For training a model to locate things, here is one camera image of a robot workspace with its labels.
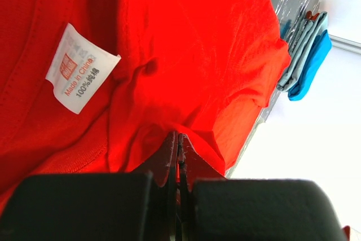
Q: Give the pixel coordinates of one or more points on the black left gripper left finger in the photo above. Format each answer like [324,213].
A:
[140,205]

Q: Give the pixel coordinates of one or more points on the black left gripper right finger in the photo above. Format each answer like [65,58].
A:
[214,208]

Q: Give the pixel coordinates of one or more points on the red t-shirt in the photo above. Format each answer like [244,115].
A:
[95,86]

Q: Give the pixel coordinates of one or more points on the folded blue t-shirt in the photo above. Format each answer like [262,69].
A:
[319,51]

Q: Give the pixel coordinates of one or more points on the folded grey t-shirt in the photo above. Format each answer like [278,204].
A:
[304,34]

